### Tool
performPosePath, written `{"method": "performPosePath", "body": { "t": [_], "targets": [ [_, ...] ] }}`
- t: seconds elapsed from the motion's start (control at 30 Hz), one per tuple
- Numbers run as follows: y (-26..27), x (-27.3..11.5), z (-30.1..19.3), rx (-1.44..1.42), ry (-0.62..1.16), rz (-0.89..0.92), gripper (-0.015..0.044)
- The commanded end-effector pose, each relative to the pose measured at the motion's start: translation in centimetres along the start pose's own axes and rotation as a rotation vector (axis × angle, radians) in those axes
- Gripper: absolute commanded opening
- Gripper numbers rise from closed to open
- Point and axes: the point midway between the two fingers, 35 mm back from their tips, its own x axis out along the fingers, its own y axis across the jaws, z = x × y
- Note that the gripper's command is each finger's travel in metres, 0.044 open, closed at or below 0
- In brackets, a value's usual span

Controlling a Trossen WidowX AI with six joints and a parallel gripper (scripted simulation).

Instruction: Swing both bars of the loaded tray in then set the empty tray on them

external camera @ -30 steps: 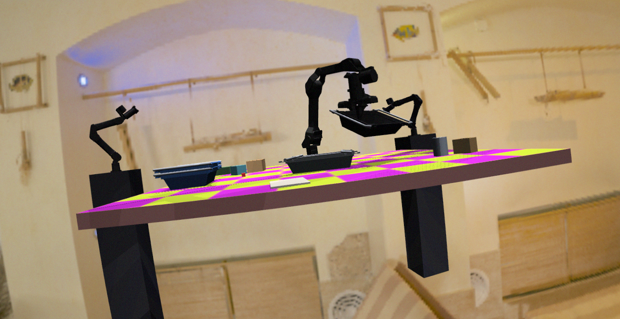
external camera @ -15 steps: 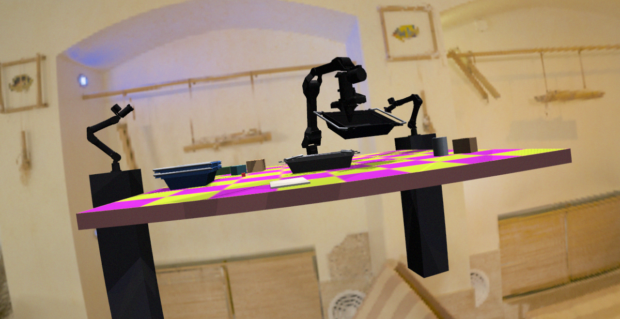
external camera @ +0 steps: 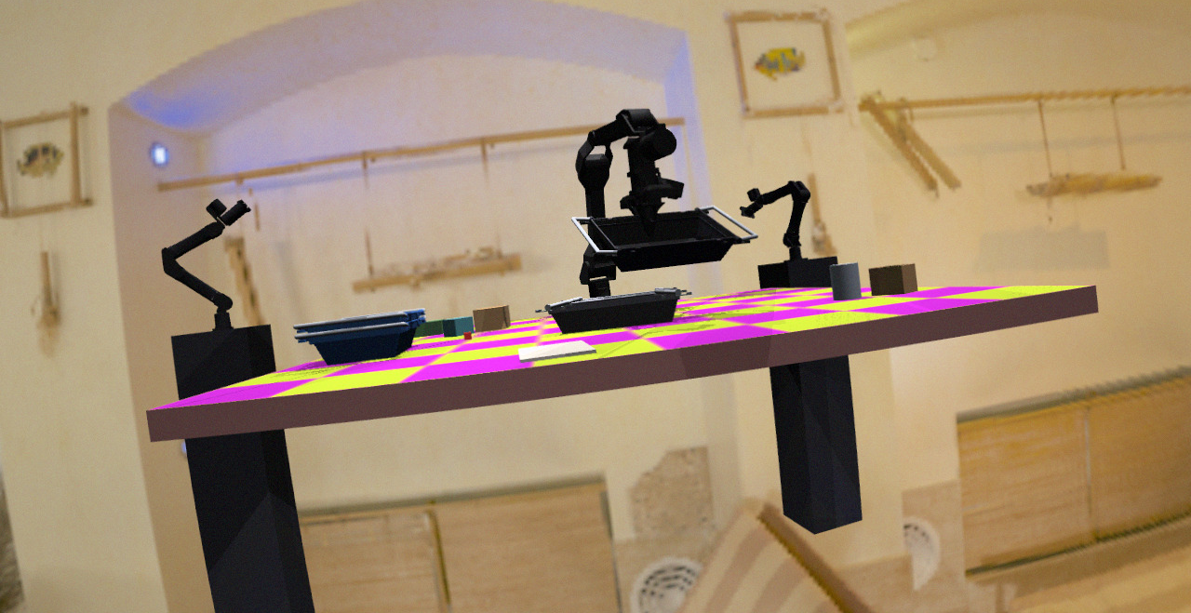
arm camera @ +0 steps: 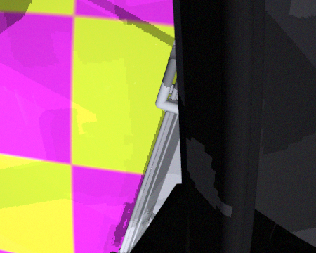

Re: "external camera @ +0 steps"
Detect brown open-top box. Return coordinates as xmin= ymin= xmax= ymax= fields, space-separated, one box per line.
xmin=869 ymin=264 xmax=918 ymax=296

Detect tan box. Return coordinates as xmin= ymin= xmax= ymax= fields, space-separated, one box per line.
xmin=473 ymin=305 xmax=511 ymax=333

